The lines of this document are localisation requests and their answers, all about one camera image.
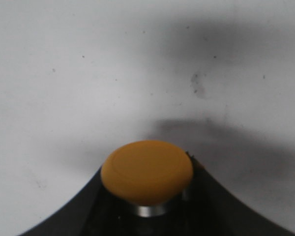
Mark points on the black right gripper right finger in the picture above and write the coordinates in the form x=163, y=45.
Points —
x=211, y=210

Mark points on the yellow push button switch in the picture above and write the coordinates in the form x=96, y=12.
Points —
x=148, y=176

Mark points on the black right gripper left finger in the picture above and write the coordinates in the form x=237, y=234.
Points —
x=76, y=216

